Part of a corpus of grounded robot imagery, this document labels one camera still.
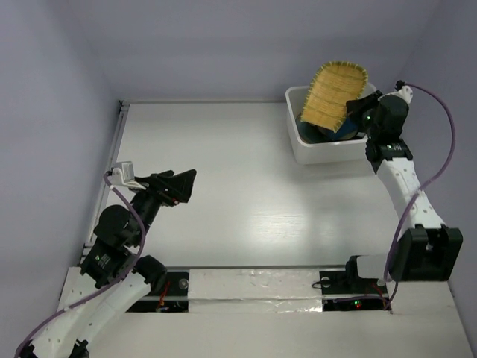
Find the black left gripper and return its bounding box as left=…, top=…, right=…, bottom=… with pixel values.
left=129, top=168, right=198, bottom=245

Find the dark blue leaf plate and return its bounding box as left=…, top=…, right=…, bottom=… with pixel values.
left=318, top=117, right=358, bottom=142

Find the green yellow woven tray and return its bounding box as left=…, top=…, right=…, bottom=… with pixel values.
left=301, top=60, right=368, bottom=133

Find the black rimmed beige plate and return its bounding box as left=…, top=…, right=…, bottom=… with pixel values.
left=296, top=119, right=364, bottom=144

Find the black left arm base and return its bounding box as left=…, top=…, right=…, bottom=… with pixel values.
left=127, top=270, right=189, bottom=313

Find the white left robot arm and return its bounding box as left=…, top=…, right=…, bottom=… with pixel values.
left=15, top=162, right=197, bottom=357

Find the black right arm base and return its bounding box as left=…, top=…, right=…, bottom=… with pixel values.
left=312, top=256, right=391, bottom=312

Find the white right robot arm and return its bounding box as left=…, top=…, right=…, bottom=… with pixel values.
left=343, top=85, right=463, bottom=292

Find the white plastic bin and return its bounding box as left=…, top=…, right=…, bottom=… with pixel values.
left=285, top=86, right=367, bottom=165

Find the white foam front panel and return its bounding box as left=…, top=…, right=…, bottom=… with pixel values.
left=187, top=268, right=322, bottom=313

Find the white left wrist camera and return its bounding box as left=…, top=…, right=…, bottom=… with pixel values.
left=107, top=161, right=145, bottom=190

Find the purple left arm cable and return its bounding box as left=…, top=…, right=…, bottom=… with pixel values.
left=14, top=171, right=147, bottom=357

